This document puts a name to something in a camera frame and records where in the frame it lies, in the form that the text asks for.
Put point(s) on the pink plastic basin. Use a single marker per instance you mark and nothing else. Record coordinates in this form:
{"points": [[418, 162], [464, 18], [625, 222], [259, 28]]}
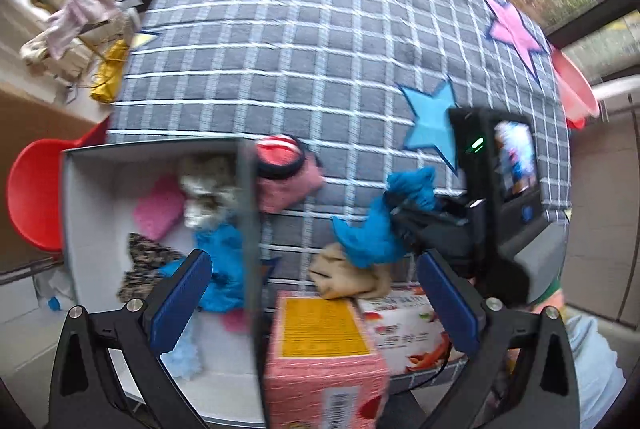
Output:
{"points": [[575, 84]]}

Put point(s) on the yellow bag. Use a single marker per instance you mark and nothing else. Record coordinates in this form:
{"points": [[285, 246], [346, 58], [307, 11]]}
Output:
{"points": [[110, 71]]}

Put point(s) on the white metal bar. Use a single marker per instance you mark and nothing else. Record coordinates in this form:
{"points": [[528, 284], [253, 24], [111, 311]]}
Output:
{"points": [[617, 88]]}

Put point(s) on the red plastic stool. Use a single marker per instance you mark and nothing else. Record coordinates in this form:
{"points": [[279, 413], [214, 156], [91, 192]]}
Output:
{"points": [[35, 194]]}

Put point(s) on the red plastic basin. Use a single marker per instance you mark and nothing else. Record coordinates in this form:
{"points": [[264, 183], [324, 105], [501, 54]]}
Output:
{"points": [[575, 122]]}

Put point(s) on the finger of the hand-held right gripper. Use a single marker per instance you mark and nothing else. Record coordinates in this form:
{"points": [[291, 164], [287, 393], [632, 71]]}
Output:
{"points": [[430, 216]]}

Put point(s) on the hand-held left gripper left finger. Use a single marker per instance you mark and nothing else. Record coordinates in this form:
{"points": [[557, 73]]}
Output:
{"points": [[182, 304]]}

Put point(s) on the leopard print cloth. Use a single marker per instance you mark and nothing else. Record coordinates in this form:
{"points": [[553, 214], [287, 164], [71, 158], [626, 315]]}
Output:
{"points": [[145, 264]]}

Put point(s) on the cream fuzzy cloth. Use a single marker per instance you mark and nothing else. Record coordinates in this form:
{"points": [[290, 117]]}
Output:
{"points": [[205, 189]]}

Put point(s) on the white tissue pack orange print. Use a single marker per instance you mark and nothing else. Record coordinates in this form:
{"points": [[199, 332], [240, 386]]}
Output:
{"points": [[405, 334]]}

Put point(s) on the white drying rack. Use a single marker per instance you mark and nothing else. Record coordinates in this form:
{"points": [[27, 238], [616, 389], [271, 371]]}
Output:
{"points": [[127, 16]]}

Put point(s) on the white grey storage box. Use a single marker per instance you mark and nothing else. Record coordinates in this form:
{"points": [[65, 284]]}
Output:
{"points": [[100, 209]]}

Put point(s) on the pink hanging cloth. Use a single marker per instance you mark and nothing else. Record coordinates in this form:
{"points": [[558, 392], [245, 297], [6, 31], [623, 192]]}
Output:
{"points": [[75, 19]]}

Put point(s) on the grey checked star blanket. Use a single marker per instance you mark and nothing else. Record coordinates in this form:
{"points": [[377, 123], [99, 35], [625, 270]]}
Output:
{"points": [[310, 49]]}

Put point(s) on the pink tissue pack yellow label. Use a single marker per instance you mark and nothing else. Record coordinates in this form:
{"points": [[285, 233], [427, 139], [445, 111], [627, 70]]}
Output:
{"points": [[320, 359]]}

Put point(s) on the pink striped knit sock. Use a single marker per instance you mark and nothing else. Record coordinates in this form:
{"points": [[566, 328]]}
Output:
{"points": [[285, 169]]}

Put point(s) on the pink cloth in box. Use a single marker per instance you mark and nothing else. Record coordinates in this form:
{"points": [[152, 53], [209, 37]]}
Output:
{"points": [[157, 209]]}

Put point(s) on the light blue mesh cloth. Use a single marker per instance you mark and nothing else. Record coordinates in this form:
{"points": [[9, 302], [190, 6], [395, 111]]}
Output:
{"points": [[182, 354]]}

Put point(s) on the beige cloth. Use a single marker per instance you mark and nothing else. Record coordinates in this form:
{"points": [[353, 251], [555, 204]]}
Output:
{"points": [[350, 276]]}

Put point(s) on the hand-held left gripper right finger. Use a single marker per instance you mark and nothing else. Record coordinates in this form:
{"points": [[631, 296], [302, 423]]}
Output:
{"points": [[445, 304]]}

